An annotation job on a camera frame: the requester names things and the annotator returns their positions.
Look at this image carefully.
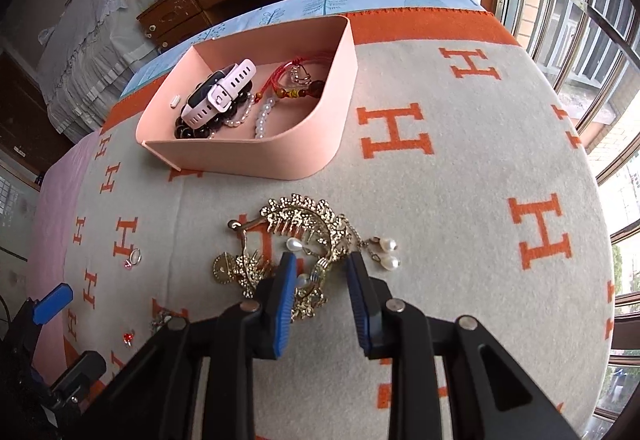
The pink storage box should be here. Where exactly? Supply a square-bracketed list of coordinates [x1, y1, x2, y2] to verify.
[136, 14, 358, 181]

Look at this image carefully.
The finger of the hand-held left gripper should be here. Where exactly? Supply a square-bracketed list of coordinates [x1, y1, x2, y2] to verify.
[50, 351, 107, 408]
[10, 284, 75, 341]

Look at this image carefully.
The orange and grey patterned blanket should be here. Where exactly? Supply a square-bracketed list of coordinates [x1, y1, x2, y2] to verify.
[27, 10, 616, 440]

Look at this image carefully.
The white lace furniture cover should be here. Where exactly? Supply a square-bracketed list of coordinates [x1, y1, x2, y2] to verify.
[35, 0, 166, 145]

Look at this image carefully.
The brown wooden door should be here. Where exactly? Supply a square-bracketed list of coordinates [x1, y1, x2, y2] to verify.
[0, 50, 66, 191]

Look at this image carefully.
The pink bed sheet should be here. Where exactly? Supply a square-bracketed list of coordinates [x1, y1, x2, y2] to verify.
[25, 130, 108, 321]

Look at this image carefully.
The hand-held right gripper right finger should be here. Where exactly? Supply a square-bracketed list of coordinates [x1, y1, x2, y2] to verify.
[346, 251, 593, 440]

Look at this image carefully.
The gold hair ornament with pearls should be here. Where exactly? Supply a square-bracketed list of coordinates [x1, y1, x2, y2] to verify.
[212, 193, 402, 323]

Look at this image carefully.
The black bead bracelet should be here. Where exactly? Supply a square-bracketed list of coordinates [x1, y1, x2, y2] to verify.
[174, 92, 256, 141]

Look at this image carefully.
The pearl necklace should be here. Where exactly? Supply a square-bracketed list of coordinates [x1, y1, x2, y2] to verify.
[222, 107, 253, 128]

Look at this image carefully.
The pink smartwatch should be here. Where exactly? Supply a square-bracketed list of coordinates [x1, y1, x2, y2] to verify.
[180, 58, 258, 128]

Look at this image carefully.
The white pearl bracelet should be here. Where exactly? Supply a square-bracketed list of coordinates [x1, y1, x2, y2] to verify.
[254, 97, 277, 141]

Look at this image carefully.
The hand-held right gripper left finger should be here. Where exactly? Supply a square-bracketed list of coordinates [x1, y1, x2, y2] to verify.
[87, 252, 297, 440]

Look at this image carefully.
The red string bracelet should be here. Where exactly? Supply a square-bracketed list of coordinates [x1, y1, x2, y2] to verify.
[255, 56, 328, 103]

